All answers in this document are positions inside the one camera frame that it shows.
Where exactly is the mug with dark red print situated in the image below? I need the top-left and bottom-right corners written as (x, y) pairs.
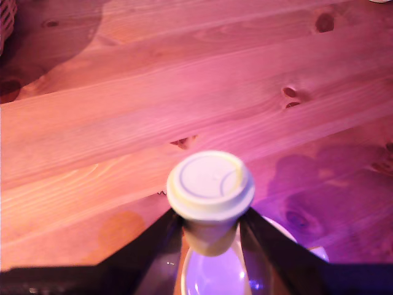
top-left (179, 214), bottom-right (330, 295)

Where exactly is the woven wicker basket with handle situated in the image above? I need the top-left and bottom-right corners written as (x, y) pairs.
top-left (0, 0), bottom-right (18, 57)

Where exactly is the pale cream coffee capsule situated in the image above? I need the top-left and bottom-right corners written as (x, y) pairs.
top-left (166, 150), bottom-right (256, 258)

